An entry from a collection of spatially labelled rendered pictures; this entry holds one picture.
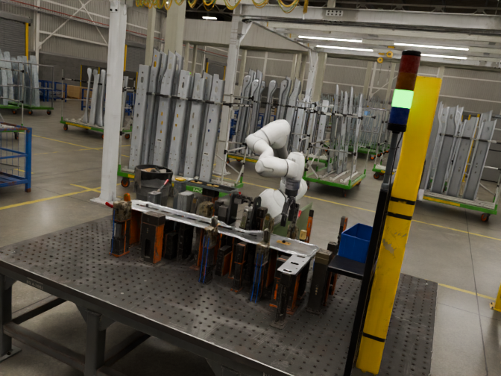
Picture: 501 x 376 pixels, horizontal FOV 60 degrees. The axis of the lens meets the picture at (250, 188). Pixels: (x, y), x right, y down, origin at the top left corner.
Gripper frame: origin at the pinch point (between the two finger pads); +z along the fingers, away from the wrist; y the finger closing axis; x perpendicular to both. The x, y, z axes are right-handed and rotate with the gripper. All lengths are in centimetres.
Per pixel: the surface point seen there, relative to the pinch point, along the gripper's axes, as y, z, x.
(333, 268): 25.0, 10.8, 35.8
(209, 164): -381, 53, -255
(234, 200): -15.6, -1.0, -42.3
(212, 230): 20.2, 10.1, -37.9
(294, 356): 62, 43, 31
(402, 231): 53, -24, 66
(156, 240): 20, 26, -76
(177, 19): -621, -203, -497
